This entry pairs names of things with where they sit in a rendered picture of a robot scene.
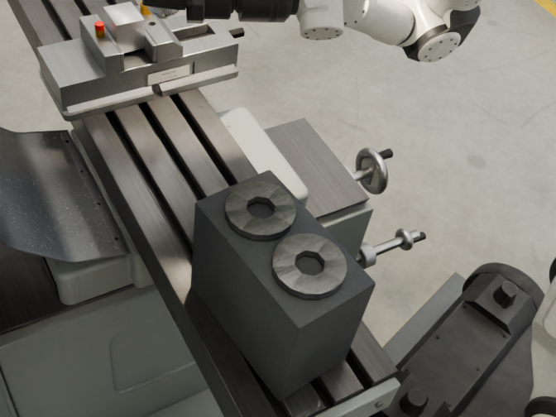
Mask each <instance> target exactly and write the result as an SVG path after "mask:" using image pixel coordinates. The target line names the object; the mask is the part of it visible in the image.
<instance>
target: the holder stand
mask: <svg viewBox="0 0 556 417"><path fill-rule="evenodd" d="M191 285H192V287H193V288H194V290H195V291H196V292H197V294H198V295H199V297H200V298H201V299H202V301H203V302H204V303H205V304H206V305H207V307H208V308H209V310H210V311H211V312H212V314H213V315H214V317H215V318H216V319H217V321H219V323H220V324H221V325H222V327H223V328H224V330H225V331H226V332H227V334H228V335H229V337H230V338H231V339H232V340H233V341H234V343H235V344H236V345H237V347H238V348H239V350H240V351H241V352H242V354H243V355H244V357H245V358H246V359H247V360H248V361H249V363H250V364H251V365H252V367H253V368H254V370H255V371H256V373H257V374H258V375H259V377H260V378H261V379H262V380H263V381H264V383H265V384H266V386H267V387H268V388H269V390H270V391H271V393H272V394H273V395H274V397H275V398H276V399H277V400H278V401H280V400H283V399H284V398H286V397H287V396H288V395H290V394H292V393H294V392H295V391H297V390H298V389H299V388H301V387H302V386H305V385H306V384H308V383H309V382H311V381H312V380H313V379H315V378H316V377H318V376H320V375H322V374H323V373H325V372H326V371H327V370H329V369H330V368H332V367H334V366H336V365H337V364H339V363H340V362H341V361H343V360H344V359H345V358H346V357H347V354H348V351H349V349H350V347H351V345H352V341H353V339H354V337H355V334H356V332H357V329H358V327H359V324H360V323H361V320H362V316H363V315H364V312H365V310H366V307H367V304H368V302H369V299H370V298H371V294H372V292H373V290H374V288H375V285H376V283H375V281H374V280H373V279H372V278H371V277H370V276H369V275H368V274H367V273H366V272H365V271H364V270H363V269H362V268H361V267H360V266H359V264H358V263H357V262H356V261H355V260H354V259H353V258H352V257H351V256H350V255H349V254H348V252H347V251H346V250H345V249H344V248H343V247H342V246H341V245H340V244H339V243H338V242H337V241H336V239H335V238H334V237H333V236H332V235H331V234H330V233H329V232H328V231H327V230H326V229H325V228H324V226H323V225H322V224H321V223H320V222H319V221H318V220H317V219H316V218H315V217H314V216H313V214H312V213H311V212H310V211H309V210H308V209H307V208H306V207H305V206H304V205H303V204H302V203H301V202H300V201H299V200H298V199H297V198H296V197H295V196H294V195H293V194H292V193H291V192H290V190H289V189H288V188H287V187H286V186H285V185H284V184H283V183H282V182H281V181H280V180H279V179H278V177H277V176H276V175H275V174H274V173H273V172H272V171H271V170H266V171H264V172H262V173H260V174H258V175H255V176H253V177H251V178H249V179H247V180H244V181H242V182H240V183H238V184H235V185H233V186H230V187H228V188H226V189H223V190H221V191H219V192H217V193H215V194H212V195H210V196H208V197H206V198H204V199H201V200H199V201H197V202H196V203H195V210H194V242H193V259H192V276H191Z"/></svg>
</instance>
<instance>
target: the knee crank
mask: <svg viewBox="0 0 556 417"><path fill-rule="evenodd" d="M425 238H426V235H425V233H424V232H418V231H417V230H414V231H411V232H409V231H408V230H406V229H405V228H399V229H398V230H397V231H396V232H395V238H393V239H391V240H389V241H386V242H383V243H381V244H378V245H376V246H374V247H372V246H371V244H369V243H368V242H363V243H362V245H361V247H360V250H359V253H358V255H357V259H356V262H357V263H358V264H359V266H360V267H361V268H362V269H363V270H364V269H367V268H368V267H371V266H374V265H375V264H376V256H378V255H380V254H382V253H385V252H388V251H390V250H393V249H395V248H397V247H399V248H400V249H402V250H403V251H409V250H410V249H411V248H412V247H413V244H414V243H417V242H420V241H423V240H424V239H425Z"/></svg>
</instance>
